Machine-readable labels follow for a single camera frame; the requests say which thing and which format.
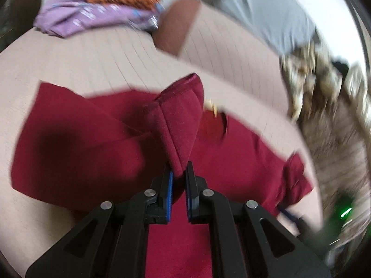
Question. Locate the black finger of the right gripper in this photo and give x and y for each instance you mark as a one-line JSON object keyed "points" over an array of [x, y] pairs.
{"points": [[288, 214]]}

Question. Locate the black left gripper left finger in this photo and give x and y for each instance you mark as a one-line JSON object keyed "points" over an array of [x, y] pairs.
{"points": [[111, 241]]}

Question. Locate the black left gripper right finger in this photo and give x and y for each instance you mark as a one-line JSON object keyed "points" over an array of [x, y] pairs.
{"points": [[245, 239]]}

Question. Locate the dark red garment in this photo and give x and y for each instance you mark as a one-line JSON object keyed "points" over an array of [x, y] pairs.
{"points": [[77, 152]]}

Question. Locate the cream floral crumpled cloth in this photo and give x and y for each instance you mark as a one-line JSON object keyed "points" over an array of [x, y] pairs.
{"points": [[310, 66]]}

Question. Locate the pink quilted bedspread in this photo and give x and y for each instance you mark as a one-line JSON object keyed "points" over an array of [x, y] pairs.
{"points": [[96, 62]]}

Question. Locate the grey pillow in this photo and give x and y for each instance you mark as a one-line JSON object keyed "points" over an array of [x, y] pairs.
{"points": [[282, 24]]}

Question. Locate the pink brown bolster pillow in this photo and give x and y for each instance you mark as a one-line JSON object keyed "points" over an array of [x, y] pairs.
{"points": [[201, 35]]}

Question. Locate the purple floral cloth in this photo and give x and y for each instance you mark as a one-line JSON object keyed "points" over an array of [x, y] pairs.
{"points": [[64, 18]]}

